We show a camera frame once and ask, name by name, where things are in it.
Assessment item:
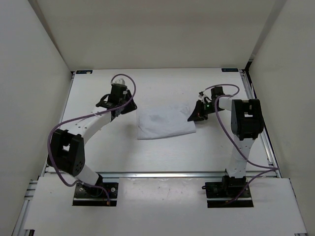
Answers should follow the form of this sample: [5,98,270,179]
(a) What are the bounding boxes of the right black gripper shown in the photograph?
[188,100,223,122]

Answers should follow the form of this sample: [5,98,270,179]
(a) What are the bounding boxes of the white skirt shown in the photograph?
[137,101,196,140]

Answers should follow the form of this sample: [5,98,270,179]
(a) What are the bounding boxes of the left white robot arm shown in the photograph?
[47,79,137,197]

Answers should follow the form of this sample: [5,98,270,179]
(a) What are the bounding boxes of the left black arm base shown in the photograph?
[72,180,119,207]

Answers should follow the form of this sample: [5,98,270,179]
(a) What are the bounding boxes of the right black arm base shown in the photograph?
[201,176,254,208]

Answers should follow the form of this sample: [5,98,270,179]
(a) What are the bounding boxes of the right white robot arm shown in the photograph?
[188,86,267,179]

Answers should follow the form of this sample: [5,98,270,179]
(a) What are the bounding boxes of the right blue corner label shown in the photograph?
[221,68,239,73]

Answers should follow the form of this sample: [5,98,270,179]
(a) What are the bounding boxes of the blue corner label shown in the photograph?
[76,70,93,74]
[221,68,239,73]

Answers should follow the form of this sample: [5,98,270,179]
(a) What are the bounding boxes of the left blue corner label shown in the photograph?
[76,70,93,74]

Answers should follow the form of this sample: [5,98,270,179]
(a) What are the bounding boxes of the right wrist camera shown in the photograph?
[199,91,211,104]

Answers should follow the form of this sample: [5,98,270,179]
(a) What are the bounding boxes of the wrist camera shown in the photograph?
[113,78,126,86]
[199,91,211,104]

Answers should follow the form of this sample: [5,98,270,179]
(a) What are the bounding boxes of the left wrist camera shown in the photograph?
[113,78,126,86]

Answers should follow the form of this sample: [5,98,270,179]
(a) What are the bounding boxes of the aluminium frame rail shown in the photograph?
[99,172,225,178]

